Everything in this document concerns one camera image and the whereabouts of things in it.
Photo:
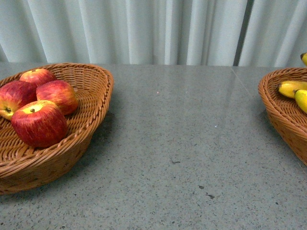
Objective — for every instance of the brown wicker basket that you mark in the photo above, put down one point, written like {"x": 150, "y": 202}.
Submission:
{"x": 23, "y": 167}
{"x": 283, "y": 112}

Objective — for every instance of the red yellow apple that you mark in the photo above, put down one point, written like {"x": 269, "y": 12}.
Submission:
{"x": 61, "y": 93}

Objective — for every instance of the yellow banana tip background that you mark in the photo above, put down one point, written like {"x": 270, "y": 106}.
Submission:
{"x": 303, "y": 58}

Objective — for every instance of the brown wicker basket left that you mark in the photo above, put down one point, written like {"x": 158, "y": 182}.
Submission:
{"x": 23, "y": 167}

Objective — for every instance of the red apple rear in basket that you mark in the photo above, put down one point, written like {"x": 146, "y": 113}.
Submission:
{"x": 38, "y": 77}

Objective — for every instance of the yellow banana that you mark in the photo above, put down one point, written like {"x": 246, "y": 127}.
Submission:
{"x": 288, "y": 88}
{"x": 301, "y": 99}

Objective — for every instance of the brown wicker basket right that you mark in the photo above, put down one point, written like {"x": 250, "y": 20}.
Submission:
{"x": 283, "y": 112}

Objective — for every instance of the white pleated curtain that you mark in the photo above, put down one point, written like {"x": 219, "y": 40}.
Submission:
{"x": 246, "y": 33}

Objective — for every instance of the red apple front in basket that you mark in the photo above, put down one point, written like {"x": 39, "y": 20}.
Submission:
{"x": 15, "y": 95}

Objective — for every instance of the dark red apple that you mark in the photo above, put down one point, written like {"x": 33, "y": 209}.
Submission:
{"x": 40, "y": 124}

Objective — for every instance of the red apple in basket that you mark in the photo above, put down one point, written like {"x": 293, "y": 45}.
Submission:
{"x": 15, "y": 95}
{"x": 38, "y": 77}

